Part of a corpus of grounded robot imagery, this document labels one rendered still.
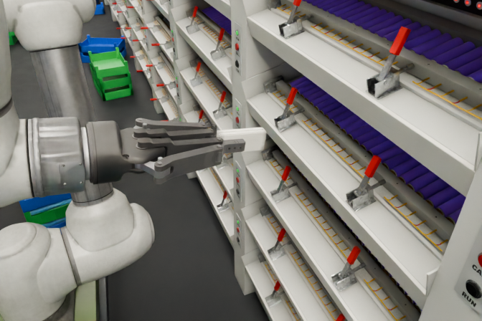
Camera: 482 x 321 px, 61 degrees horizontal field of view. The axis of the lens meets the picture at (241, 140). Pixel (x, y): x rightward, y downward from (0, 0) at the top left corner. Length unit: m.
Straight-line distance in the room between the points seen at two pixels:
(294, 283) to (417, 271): 0.50
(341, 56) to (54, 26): 0.60
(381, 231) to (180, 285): 1.00
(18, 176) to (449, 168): 0.46
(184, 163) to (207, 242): 1.18
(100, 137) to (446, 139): 0.39
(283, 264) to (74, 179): 0.73
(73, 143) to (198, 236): 1.25
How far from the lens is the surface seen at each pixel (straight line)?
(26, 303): 1.12
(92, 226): 1.05
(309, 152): 0.80
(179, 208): 1.81
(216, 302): 1.48
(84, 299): 1.26
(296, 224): 0.93
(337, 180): 0.74
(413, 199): 0.67
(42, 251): 1.06
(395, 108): 0.56
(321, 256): 0.88
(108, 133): 0.49
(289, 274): 1.10
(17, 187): 0.49
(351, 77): 0.63
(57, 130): 0.48
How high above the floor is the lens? 1.20
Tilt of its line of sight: 33 degrees down
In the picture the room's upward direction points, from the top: straight up
